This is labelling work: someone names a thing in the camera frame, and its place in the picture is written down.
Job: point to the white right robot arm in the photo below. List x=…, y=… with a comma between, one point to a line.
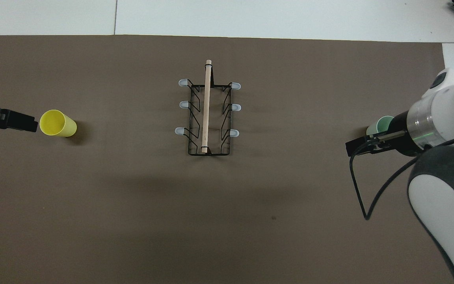
x=447, y=221

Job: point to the yellow plastic cup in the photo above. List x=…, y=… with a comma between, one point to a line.
x=59, y=124

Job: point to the pale green plastic cup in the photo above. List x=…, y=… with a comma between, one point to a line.
x=380, y=124

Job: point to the brown table mat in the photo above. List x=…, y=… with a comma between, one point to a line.
x=132, y=197

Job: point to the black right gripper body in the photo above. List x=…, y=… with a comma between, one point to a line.
x=402, y=134

